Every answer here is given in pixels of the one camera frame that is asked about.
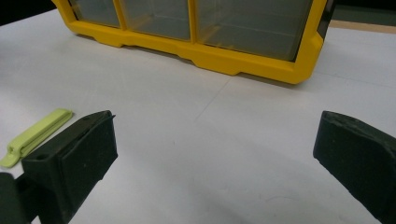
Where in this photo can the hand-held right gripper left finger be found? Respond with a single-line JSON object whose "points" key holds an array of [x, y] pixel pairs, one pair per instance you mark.
{"points": [[71, 165]]}

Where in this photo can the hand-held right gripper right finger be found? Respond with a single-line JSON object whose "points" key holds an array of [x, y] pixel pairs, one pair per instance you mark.
{"points": [[361, 155]]}

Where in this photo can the light green sealing clip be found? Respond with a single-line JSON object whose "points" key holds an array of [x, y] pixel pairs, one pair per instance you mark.
{"points": [[34, 137]]}

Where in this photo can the yellow drawer cabinet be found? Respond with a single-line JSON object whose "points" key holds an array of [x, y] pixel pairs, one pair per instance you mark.
{"points": [[218, 59]]}

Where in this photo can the clear plastic drawer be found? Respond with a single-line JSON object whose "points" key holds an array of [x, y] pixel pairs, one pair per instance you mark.
{"points": [[158, 18], [252, 28], [95, 12]]}

